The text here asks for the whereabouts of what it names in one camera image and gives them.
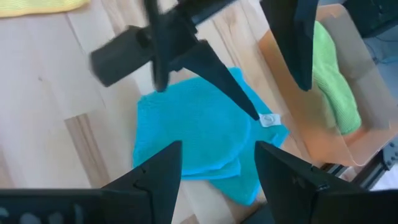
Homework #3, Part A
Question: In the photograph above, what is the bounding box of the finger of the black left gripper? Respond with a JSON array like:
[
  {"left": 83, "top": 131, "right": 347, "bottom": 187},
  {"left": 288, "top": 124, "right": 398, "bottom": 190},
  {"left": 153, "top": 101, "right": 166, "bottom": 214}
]
[
  {"left": 183, "top": 39, "right": 261, "bottom": 121},
  {"left": 261, "top": 0, "right": 320, "bottom": 91}
]

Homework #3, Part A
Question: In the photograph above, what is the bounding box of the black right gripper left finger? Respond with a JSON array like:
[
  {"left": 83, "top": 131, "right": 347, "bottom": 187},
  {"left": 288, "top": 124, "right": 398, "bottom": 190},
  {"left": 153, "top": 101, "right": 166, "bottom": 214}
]
[{"left": 0, "top": 140, "right": 183, "bottom": 224}]

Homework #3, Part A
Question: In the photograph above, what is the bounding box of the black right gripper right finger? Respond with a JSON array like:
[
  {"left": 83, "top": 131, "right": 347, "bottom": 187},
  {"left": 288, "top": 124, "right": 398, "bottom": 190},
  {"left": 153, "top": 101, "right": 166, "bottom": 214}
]
[{"left": 255, "top": 141, "right": 398, "bottom": 224}]

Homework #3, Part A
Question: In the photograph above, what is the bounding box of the green microfiber towel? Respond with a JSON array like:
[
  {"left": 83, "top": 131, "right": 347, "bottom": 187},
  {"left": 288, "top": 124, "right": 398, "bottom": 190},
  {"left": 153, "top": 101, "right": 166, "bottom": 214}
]
[{"left": 312, "top": 21, "right": 363, "bottom": 135}]

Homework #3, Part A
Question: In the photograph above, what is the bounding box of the teal microfiber towel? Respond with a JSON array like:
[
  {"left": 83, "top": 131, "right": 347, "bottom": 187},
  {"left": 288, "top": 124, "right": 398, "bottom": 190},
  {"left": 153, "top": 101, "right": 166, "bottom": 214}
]
[{"left": 132, "top": 67, "right": 290, "bottom": 206}]

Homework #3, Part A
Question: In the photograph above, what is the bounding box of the yellow microfiber towel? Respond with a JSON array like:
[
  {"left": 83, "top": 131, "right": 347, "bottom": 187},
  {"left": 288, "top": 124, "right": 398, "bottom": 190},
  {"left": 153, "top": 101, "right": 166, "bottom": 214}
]
[{"left": 0, "top": 0, "right": 91, "bottom": 18}]

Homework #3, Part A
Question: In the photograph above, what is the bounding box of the orange translucent plastic bin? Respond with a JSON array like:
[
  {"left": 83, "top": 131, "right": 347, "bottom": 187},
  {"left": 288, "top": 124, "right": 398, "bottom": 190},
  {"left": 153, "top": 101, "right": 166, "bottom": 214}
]
[{"left": 257, "top": 2, "right": 398, "bottom": 167}]

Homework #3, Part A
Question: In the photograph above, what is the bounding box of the black table edge frame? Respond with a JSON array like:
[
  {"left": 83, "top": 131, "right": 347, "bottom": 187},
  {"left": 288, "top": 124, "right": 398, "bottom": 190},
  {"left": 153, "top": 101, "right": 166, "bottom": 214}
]
[{"left": 323, "top": 139, "right": 398, "bottom": 190}]

